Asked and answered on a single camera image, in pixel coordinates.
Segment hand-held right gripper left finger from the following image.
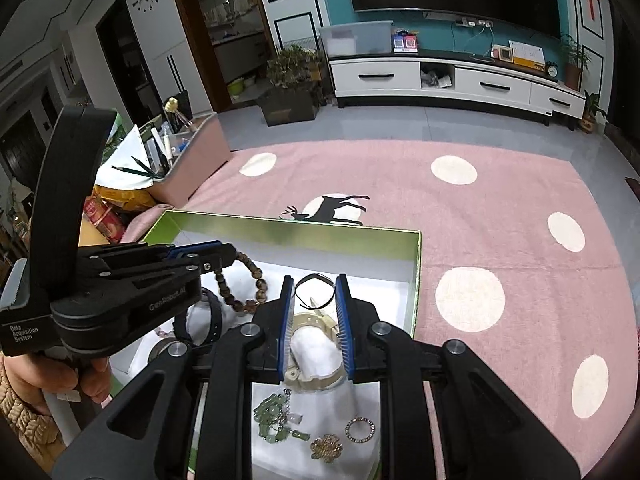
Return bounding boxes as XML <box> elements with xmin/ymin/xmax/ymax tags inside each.
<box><xmin>51</xmin><ymin>275</ymin><xmax>296</xmax><ymax>480</ymax></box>

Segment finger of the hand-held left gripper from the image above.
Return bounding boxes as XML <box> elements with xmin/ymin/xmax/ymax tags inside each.
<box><xmin>74</xmin><ymin>245</ymin><xmax>239</xmax><ymax>336</ymax></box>
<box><xmin>78</xmin><ymin>240</ymin><xmax>225</xmax><ymax>268</ymax></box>

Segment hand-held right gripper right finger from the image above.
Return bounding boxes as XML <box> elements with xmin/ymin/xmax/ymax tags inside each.
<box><xmin>335</xmin><ymin>273</ymin><xmax>582</xmax><ymax>480</ymax></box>

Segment cream wristwatch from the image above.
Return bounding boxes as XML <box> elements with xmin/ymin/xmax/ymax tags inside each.
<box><xmin>285</xmin><ymin>310</ymin><xmax>349</xmax><ymax>392</ymax></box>

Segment black wristwatch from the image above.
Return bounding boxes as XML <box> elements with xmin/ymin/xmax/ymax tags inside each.
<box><xmin>172</xmin><ymin>287</ymin><xmax>224</xmax><ymax>349</ymax></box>

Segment brown wooden bead bracelet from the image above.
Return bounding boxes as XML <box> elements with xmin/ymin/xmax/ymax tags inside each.
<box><xmin>212</xmin><ymin>250</ymin><xmax>269</xmax><ymax>319</ymax></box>

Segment green jade bead necklace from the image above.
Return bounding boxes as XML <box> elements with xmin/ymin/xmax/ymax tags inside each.
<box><xmin>252</xmin><ymin>389</ymin><xmax>312</xmax><ymax>447</ymax></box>

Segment green gift box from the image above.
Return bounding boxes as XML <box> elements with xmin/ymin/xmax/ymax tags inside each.
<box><xmin>107</xmin><ymin>210</ymin><xmax>424</xmax><ymax>480</ymax></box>

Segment round rhinestone ring brooch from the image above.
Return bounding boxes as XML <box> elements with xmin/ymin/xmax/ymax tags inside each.
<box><xmin>344</xmin><ymin>415</ymin><xmax>376</xmax><ymax>444</ymax></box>

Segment gold flower brooch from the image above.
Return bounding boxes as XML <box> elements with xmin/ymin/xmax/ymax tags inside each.
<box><xmin>309</xmin><ymin>435</ymin><xmax>346</xmax><ymax>462</ymax></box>

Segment person's left forearm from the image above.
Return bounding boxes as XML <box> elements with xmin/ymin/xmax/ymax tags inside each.
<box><xmin>0</xmin><ymin>375</ymin><xmax>68</xmax><ymax>476</ymax></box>

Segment person's left hand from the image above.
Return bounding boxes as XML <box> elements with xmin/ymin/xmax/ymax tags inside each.
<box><xmin>0</xmin><ymin>351</ymin><xmax>113</xmax><ymax>403</ymax></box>

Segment thin silver bangle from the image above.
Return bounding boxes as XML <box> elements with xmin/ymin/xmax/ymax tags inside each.
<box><xmin>294</xmin><ymin>272</ymin><xmax>336</xmax><ymax>307</ymax></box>

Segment red snack packet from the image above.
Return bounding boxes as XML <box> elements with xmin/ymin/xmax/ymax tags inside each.
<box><xmin>82</xmin><ymin>195</ymin><xmax>127</xmax><ymax>244</ymax></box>

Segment yellow snack bag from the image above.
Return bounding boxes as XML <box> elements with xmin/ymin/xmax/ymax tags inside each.
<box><xmin>92</xmin><ymin>183</ymin><xmax>157</xmax><ymax>214</ymax></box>

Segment white paper notebook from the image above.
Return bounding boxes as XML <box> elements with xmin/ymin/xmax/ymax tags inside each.
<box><xmin>94</xmin><ymin>122</ymin><xmax>166</xmax><ymax>186</ymax></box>

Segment pink desk organiser box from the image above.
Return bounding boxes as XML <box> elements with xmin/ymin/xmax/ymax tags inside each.
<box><xmin>149</xmin><ymin>112</ymin><xmax>233</xmax><ymax>210</ymax></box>

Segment green paper bag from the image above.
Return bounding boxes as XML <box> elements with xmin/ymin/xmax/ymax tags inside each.
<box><xmin>102</xmin><ymin>110</ymin><xmax>129</xmax><ymax>154</ymax></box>

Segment bunch of pens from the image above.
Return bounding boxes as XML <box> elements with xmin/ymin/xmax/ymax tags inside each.
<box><xmin>112</xmin><ymin>127</ymin><xmax>177</xmax><ymax>181</ymax></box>

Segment yellow-headed brush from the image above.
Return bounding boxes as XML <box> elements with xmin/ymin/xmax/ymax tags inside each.
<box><xmin>165</xmin><ymin>97</ymin><xmax>194</xmax><ymax>134</ymax></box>

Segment green plastic basin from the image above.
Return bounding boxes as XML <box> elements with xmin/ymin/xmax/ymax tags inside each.
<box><xmin>227</xmin><ymin>77</ymin><xmax>257</xmax><ymax>100</ymax></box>

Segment green plants in planter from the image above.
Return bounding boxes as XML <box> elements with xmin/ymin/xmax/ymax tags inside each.
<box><xmin>257</xmin><ymin>45</ymin><xmax>329</xmax><ymax>127</ymax></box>

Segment pink polka dot blanket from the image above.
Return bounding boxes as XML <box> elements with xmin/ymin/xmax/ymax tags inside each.
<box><xmin>120</xmin><ymin>139</ymin><xmax>629</xmax><ymax>480</ymax></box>

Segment clear plastic storage bin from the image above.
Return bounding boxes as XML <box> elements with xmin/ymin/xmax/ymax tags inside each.
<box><xmin>318</xmin><ymin>21</ymin><xmax>395</xmax><ymax>59</ymax></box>

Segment clutter in cabinet shelf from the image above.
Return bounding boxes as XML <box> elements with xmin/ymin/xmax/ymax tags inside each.
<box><xmin>420</xmin><ymin>67</ymin><xmax>455</xmax><ymax>90</ymax></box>

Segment white television cabinet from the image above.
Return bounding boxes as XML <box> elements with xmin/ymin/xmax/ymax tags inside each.
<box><xmin>327</xmin><ymin>50</ymin><xmax>587</xmax><ymax>129</ymax></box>

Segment small potted floor plant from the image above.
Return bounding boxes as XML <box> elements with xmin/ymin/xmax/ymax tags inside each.
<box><xmin>580</xmin><ymin>91</ymin><xmax>610</xmax><ymax>135</ymax></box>

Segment white desk calendar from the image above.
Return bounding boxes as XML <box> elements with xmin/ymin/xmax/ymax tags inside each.
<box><xmin>509</xmin><ymin>40</ymin><xmax>546</xmax><ymax>72</ymax></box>

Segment potted plant in brown pot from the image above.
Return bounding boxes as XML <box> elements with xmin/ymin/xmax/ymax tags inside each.
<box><xmin>560</xmin><ymin>34</ymin><xmax>592</xmax><ymax>92</ymax></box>

